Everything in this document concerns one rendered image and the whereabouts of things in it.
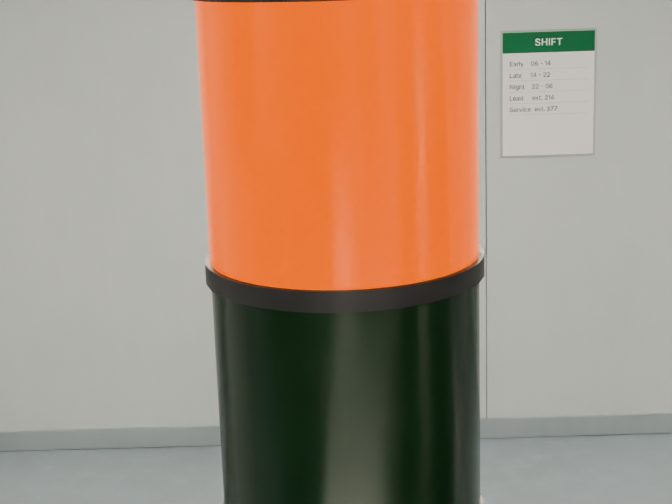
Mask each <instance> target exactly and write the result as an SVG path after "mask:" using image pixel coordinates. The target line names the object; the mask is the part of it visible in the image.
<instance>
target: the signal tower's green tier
mask: <svg viewBox="0 0 672 504"><path fill-rule="evenodd" d="M212 303H213V320H214V337H215V354H216V371H217V388H218V405H219V422H220V439H221V457H222V474H223V491H224V504H480V319H479V284H477V285H476V286H474V287H473V288H471V289H469V290H468V291H465V292H463V293H461V294H458V295H456V296H453V297H450V298H447V299H443V300H440V301H436V302H432V303H428V304H423V305H417V306H412V307H407V308H400V309H391V310H383V311H373V312H355V313H305V312H288V311H279V310H272V309H264V308H258V307H253V306H249V305H244V304H240V303H236V302H234V301H231V300H228V299H225V298H222V297H221V296H219V295H217V294H216V293H214V292H212Z"/></svg>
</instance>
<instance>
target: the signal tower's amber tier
mask: <svg viewBox="0 0 672 504"><path fill-rule="evenodd" d="M195 13H196V30H197V47H198V64H199V81H200V98H201V115H202V132H203V149H204V166H205V183H206V201H207V218H208V235H209V252H210V263H211V265H212V267H213V268H214V269H215V270H216V271H218V272H219V273H221V274H223V275H225V276H227V277H229V278H232V279H236V280H239V281H242V282H247V283H251V284H256V285H262V286H269V287H276V288H286V289H298V290H358V289H373V288H384V287H393V286H400V285H407V284H413V283H418V282H423V281H428V280H432V279H436V278H440V277H443V276H447V275H450V274H452V273H455V272H458V271H460V270H462V269H464V268H466V267H468V266H470V265H471V264H472V263H473V262H475V261H476V260H477V258H478V256H479V100H478V0H346V1H314V2H203V1H195Z"/></svg>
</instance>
